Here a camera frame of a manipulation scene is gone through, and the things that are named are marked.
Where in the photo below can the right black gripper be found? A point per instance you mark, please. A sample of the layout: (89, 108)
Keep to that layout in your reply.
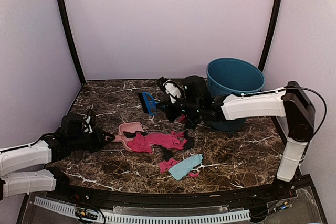
(171, 115)

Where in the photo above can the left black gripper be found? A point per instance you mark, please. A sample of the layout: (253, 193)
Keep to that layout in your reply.
(100, 142)

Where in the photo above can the blue hand brush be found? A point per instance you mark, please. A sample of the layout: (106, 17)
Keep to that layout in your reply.
(148, 103)

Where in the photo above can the pink plastic dustpan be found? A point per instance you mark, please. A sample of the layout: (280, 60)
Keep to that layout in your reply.
(126, 133)

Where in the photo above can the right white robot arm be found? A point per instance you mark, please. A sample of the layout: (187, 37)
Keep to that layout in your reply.
(193, 99)

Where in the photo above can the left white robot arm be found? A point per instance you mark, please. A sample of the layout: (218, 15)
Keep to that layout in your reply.
(76, 133)

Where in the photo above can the pink paper scrap back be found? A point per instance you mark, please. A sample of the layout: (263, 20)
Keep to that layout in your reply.
(182, 118)

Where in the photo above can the pink paper scrap left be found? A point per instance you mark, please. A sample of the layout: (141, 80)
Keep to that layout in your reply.
(138, 142)

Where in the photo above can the pink paper scrap front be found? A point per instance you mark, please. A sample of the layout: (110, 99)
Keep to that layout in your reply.
(166, 165)

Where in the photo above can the light blue paper scrap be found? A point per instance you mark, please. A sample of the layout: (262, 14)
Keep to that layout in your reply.
(182, 168)

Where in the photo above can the blue plastic waste bin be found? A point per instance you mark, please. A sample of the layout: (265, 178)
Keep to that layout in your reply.
(227, 76)

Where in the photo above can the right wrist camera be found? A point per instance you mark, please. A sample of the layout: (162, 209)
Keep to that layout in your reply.
(169, 87)

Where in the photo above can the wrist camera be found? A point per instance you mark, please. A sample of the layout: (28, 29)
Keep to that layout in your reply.
(169, 87)
(89, 120)

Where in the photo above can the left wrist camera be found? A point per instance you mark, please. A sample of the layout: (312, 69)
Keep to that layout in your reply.
(89, 120)

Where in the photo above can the black table front rail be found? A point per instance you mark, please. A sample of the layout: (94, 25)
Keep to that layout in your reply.
(254, 197)

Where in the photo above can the white slotted cable duct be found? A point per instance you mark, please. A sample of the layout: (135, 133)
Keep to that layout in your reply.
(142, 215)

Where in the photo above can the left black frame post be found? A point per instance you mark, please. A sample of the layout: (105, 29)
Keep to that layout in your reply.
(70, 41)

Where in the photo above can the black frame post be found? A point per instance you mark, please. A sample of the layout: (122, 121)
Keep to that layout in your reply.
(269, 35)
(70, 41)

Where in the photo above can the right black frame post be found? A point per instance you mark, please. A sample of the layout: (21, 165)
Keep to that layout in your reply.
(269, 35)

